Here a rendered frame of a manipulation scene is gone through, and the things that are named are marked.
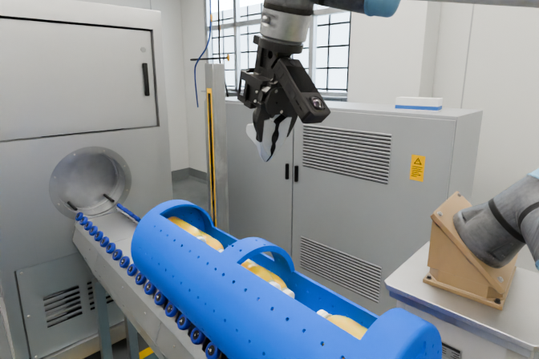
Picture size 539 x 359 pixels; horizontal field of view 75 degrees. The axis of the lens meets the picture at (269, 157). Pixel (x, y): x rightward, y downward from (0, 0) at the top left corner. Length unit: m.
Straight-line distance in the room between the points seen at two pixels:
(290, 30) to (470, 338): 0.75
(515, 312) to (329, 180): 1.66
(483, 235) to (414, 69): 2.34
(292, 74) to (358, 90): 2.83
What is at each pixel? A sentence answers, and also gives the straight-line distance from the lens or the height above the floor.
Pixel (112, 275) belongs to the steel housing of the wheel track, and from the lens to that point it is 1.60.
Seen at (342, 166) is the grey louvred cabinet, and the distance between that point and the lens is 2.35.
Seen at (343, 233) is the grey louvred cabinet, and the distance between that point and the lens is 2.50.
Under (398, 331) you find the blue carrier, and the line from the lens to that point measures 0.69.
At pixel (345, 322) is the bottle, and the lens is 0.77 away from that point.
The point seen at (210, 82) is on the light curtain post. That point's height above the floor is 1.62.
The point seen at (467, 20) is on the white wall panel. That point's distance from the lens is 3.38.
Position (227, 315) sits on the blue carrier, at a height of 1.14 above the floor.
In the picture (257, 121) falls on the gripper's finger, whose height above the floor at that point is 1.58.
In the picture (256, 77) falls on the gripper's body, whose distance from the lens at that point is 0.59.
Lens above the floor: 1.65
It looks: 13 degrees down
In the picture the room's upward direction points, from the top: straight up
